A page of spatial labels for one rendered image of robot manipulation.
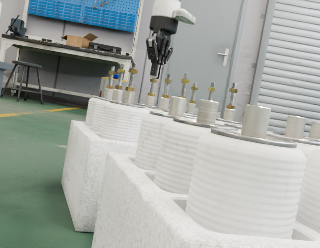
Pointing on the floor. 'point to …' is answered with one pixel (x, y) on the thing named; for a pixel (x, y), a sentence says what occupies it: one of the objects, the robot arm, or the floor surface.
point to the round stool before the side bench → (22, 79)
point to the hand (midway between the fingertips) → (155, 71)
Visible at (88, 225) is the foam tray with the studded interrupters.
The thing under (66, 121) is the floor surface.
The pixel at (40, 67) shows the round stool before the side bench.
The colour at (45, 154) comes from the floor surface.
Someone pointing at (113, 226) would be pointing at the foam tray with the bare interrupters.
